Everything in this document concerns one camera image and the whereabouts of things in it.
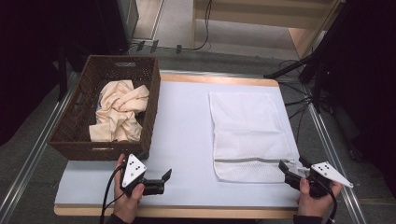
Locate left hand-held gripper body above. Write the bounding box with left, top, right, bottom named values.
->
left=120, top=151, right=165, bottom=198

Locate metal floor rail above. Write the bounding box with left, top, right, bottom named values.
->
left=0, top=72, right=80, bottom=218
left=306, top=101, right=368, bottom=224

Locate black curtain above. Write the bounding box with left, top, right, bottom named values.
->
left=323, top=0, right=396, bottom=200
left=0, top=0, right=104, bottom=147

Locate white mesh laundry bag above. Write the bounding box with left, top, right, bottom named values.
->
left=208, top=91, right=297, bottom=184

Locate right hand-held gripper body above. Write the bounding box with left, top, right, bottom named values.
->
left=284, top=161, right=355, bottom=200

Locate white table mat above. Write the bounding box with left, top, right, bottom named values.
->
left=54, top=81, right=302, bottom=209

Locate black upright post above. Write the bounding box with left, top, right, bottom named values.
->
left=57, top=43, right=68, bottom=102

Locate brown woven basket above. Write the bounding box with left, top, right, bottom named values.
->
left=47, top=54, right=162, bottom=161

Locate cream cloth garment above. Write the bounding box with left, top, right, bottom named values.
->
left=88, top=79, right=150, bottom=144

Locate black hanging cable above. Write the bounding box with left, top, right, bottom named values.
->
left=181, top=0, right=214, bottom=52

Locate black tripod stand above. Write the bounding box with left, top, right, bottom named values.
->
left=262, top=0, right=353, bottom=115

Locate person's left hand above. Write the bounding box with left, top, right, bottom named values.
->
left=112, top=153, right=146, bottom=224

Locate person's right hand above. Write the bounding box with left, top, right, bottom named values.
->
left=295, top=177, right=344, bottom=218

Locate right hand-held gripper cable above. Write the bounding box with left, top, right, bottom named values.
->
left=320, top=183, right=339, bottom=224

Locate light wooden shelf unit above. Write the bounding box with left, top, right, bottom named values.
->
left=191, top=0, right=347, bottom=60

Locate black floor cable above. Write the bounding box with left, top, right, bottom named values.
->
left=277, top=58, right=303, bottom=75
left=283, top=96, right=312, bottom=107
left=288, top=102, right=312, bottom=120

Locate dark cabinet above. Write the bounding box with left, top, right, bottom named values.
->
left=96, top=0, right=140, bottom=56

